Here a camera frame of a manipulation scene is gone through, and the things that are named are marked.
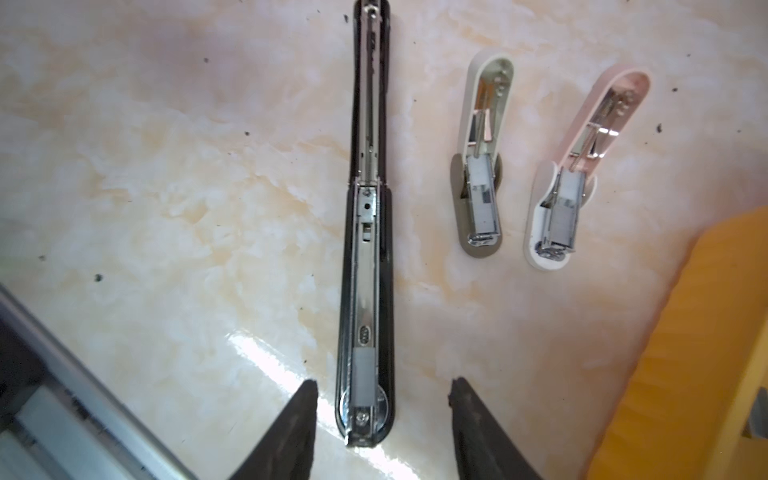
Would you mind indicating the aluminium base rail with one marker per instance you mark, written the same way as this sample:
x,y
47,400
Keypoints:
x,y
58,421

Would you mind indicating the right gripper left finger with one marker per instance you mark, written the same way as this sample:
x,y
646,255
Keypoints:
x,y
286,450

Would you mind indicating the black long stapler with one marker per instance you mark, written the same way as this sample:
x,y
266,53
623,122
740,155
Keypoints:
x,y
365,378

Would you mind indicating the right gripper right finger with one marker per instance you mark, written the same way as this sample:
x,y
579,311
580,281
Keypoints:
x,y
482,448

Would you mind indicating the grey mini stapler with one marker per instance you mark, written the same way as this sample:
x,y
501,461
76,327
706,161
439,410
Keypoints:
x,y
476,170

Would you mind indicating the yellow plastic tray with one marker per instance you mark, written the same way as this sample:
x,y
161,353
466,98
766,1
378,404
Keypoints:
x,y
685,408

